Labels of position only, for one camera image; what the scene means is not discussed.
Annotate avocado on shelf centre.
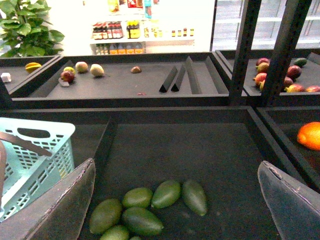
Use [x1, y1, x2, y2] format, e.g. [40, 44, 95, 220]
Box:
[121, 206, 164, 236]

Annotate avocado on shelf left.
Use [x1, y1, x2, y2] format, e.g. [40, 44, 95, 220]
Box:
[89, 198, 122, 234]

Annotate avocado on shelf bottom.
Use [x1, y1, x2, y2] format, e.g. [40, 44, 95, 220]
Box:
[100, 225, 130, 240]

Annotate avocado on shelf upper-middle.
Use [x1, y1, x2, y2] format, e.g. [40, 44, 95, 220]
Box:
[151, 179, 181, 209]

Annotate bottle shelf background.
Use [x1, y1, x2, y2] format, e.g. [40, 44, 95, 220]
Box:
[90, 19, 196, 55]

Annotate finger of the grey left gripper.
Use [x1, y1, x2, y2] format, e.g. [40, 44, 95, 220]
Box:
[0, 142, 7, 197]
[0, 132, 52, 157]

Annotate orange on right shelf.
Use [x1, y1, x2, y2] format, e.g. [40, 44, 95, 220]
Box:
[297, 121, 320, 151]

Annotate green potted plant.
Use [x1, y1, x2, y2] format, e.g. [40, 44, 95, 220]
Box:
[0, 0, 65, 58]

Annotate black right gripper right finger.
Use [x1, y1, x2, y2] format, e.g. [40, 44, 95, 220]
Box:
[257, 161, 320, 240]

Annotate avocado on shelf upper-left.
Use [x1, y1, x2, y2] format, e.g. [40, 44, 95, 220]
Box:
[122, 187, 153, 208]

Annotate light blue plastic basket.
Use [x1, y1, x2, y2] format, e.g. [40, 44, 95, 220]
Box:
[0, 117, 75, 221]

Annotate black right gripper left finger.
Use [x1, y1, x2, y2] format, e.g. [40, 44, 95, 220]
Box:
[0, 158, 96, 240]

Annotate black fruit display shelf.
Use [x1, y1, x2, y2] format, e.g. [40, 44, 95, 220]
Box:
[0, 0, 320, 240]

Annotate avocado on shelf right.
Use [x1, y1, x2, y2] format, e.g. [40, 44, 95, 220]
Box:
[182, 179, 208, 217]

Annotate yellow starfruit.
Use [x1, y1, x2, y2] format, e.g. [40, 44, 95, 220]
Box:
[25, 62, 42, 74]

